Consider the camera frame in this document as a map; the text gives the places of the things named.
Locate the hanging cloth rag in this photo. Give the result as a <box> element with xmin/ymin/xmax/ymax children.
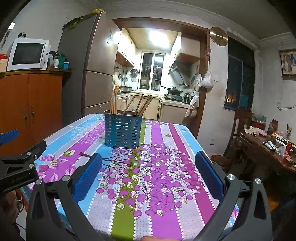
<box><xmin>185</xmin><ymin>92</ymin><xmax>199</xmax><ymax>119</ymax></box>

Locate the floral striped tablecloth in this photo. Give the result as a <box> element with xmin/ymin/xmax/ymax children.
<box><xmin>21</xmin><ymin>113</ymin><xmax>240</xmax><ymax>241</ymax></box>

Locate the alarm clock on microwave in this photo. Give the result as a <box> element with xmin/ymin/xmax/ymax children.
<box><xmin>17</xmin><ymin>32</ymin><xmax>27</xmax><ymax>39</ymax></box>

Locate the wooden chopstick with green band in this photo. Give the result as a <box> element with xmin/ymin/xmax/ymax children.
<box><xmin>109</xmin><ymin>90</ymin><xmax>115</xmax><ymax>114</ymax></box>

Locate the dark wooden chair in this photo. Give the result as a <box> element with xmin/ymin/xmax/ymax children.
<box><xmin>223</xmin><ymin>108</ymin><xmax>253</xmax><ymax>161</ymax></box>

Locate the black wok on stove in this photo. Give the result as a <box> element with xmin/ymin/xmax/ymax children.
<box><xmin>161</xmin><ymin>86</ymin><xmax>182</xmax><ymax>96</ymax></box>

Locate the white microwave oven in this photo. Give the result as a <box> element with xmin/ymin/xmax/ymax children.
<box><xmin>6</xmin><ymin>38</ymin><xmax>51</xmax><ymax>71</ymax></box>

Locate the cluttered wooden side table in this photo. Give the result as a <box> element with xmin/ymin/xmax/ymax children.
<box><xmin>239</xmin><ymin>128</ymin><xmax>295</xmax><ymax>175</ymax></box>

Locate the dark window with frame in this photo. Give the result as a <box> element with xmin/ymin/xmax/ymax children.
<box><xmin>224</xmin><ymin>37</ymin><xmax>255</xmax><ymax>111</ymax></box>

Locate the kitchen window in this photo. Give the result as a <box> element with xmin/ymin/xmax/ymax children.
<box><xmin>139</xmin><ymin>52</ymin><xmax>165</xmax><ymax>91</ymax></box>

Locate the electric kettle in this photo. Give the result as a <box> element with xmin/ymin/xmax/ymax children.
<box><xmin>182</xmin><ymin>93</ymin><xmax>191</xmax><ymax>104</ymax></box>

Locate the orange wooden cabinet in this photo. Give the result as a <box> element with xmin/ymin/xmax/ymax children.
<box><xmin>1</xmin><ymin>69</ymin><xmax>71</xmax><ymax>156</ymax></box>

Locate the blue perforated utensil holder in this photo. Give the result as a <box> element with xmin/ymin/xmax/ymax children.
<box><xmin>104</xmin><ymin>110</ymin><xmax>142</xmax><ymax>149</ymax></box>

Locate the hanging white plastic bag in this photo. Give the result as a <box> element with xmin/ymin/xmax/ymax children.
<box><xmin>201</xmin><ymin>70</ymin><xmax>214</xmax><ymax>88</ymax></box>

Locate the white bottle on cabinet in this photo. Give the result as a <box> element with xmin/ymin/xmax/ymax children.
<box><xmin>54</xmin><ymin>58</ymin><xmax>59</xmax><ymax>69</ymax></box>

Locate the grey refrigerator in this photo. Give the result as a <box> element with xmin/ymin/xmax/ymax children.
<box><xmin>58</xmin><ymin>12</ymin><xmax>119</xmax><ymax>125</ymax></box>

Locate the framed wall picture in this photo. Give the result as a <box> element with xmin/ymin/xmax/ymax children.
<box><xmin>279</xmin><ymin>49</ymin><xmax>296</xmax><ymax>80</ymax></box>

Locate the range hood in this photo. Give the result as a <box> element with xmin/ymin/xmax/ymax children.
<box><xmin>169</xmin><ymin>62</ymin><xmax>191</xmax><ymax>87</ymax></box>

